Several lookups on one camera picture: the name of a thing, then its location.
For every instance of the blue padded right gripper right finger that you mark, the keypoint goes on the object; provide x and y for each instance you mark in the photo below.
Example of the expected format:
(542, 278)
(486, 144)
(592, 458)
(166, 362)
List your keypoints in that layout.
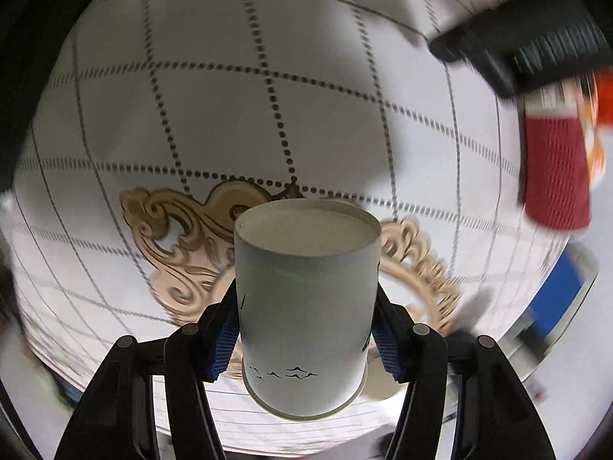
(495, 418)

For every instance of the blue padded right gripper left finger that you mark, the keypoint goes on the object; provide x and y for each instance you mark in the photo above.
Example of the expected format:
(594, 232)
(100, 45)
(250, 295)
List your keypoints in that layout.
(115, 417)

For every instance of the white paper cup printed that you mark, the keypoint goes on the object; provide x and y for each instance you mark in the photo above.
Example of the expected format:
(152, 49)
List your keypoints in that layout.
(306, 281)

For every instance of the orange white paper cup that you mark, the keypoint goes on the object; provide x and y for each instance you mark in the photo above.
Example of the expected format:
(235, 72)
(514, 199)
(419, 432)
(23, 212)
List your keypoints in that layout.
(595, 113)

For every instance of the white paper cup lying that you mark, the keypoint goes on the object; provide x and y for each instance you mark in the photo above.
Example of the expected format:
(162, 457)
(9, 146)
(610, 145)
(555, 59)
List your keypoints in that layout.
(379, 384)

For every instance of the red ribbed paper cup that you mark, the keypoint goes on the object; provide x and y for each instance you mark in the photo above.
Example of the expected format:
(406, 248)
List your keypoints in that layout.
(556, 190)

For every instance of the blue folded mat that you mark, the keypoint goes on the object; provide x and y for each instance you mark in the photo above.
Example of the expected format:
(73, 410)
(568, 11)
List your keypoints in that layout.
(555, 295)

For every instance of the patterned white tablecloth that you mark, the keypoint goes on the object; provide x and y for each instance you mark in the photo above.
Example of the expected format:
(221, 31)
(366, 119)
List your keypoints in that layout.
(134, 131)

